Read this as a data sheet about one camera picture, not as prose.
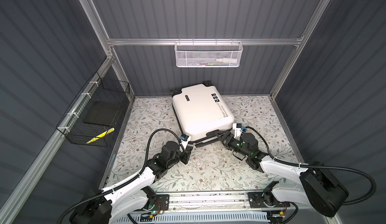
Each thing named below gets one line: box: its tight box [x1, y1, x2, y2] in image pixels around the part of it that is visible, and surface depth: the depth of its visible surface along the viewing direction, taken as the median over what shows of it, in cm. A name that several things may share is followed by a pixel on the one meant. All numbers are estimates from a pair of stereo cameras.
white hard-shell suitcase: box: [170, 80, 235, 148], surface depth 88 cm
